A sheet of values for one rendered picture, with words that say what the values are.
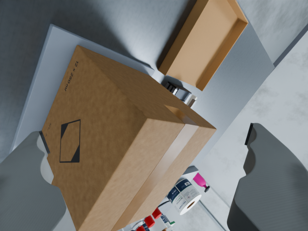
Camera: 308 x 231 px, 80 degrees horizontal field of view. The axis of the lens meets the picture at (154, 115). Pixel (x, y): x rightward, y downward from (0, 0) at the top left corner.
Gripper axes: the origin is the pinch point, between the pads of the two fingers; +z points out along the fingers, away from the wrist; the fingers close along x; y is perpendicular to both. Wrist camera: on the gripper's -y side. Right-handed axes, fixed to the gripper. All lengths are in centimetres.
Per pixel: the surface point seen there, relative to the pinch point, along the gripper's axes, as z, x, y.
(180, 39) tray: 48.7, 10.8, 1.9
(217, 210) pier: 180, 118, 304
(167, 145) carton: 13.6, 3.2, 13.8
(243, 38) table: 73, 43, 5
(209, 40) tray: 59, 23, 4
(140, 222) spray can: 33, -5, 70
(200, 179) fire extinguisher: 212, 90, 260
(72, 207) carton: 9.8, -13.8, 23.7
